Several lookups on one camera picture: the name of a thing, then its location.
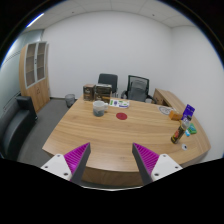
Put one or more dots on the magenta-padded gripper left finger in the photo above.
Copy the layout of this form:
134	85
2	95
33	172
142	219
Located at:
71	161

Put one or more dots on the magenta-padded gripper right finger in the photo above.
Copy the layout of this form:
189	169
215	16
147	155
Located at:
151	162

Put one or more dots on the clear bottle with black cap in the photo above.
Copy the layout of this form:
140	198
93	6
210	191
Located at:
178	132

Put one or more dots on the small orange box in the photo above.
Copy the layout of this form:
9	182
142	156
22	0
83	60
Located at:
175	115

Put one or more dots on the green packet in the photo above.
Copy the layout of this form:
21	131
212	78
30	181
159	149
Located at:
192	129

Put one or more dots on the flat round red coaster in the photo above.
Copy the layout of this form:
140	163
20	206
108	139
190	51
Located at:
121	116

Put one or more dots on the white mug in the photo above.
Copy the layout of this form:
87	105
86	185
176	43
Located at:
98	108

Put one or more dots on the purple card box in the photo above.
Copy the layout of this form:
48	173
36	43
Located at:
188	112

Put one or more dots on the black leather sofa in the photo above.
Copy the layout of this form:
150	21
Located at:
15	128

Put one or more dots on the white green printed leaflet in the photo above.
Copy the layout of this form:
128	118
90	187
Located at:
119	103

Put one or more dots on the wide brown cardboard box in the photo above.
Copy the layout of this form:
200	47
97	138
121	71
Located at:
102	97

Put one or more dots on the tall brown cardboard box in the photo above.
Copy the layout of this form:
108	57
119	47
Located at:
89	92

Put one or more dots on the grey backpack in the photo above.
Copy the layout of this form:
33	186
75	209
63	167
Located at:
137	91

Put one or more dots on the black mesh office chair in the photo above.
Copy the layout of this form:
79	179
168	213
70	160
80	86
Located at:
144	83

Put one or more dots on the dark flat box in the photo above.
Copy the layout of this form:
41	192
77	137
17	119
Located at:
103	88

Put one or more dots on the wooden cabinet with glass doors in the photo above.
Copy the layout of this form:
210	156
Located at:
35	90

